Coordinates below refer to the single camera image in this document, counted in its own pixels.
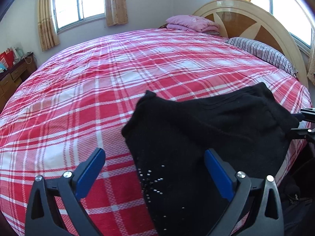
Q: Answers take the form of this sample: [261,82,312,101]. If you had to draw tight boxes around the round wooden headboard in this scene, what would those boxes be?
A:
[193,0,309,87]

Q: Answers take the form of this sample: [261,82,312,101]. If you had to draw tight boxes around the wooden desk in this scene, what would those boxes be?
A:
[0,52,37,111]

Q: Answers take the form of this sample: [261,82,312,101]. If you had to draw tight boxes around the pink folded blanket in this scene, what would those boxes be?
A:
[166,15,220,35]

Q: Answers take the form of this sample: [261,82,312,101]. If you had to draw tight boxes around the beige curtain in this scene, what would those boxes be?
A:
[37,0,60,51]
[104,0,128,27]

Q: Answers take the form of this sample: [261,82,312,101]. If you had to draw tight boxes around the window with blue frame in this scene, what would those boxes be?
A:
[52,0,105,32]

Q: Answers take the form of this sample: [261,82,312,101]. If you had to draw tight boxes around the black pants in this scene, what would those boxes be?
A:
[122,83,299,235]

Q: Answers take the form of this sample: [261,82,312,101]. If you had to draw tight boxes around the red plaid bed sheet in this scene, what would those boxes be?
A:
[1,29,312,235]

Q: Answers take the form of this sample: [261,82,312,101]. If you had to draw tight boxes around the right beige curtain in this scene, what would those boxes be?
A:
[104,0,128,27]

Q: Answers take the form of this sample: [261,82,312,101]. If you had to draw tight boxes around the side window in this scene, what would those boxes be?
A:
[251,0,312,55]

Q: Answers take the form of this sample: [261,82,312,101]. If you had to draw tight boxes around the left beige curtain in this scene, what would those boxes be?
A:
[37,0,60,51]

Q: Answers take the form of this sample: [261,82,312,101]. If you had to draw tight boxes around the striped pillow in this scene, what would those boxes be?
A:
[225,37,297,78]

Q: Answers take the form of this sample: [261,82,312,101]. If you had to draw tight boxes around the red gift bag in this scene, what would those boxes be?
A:
[1,49,14,68]

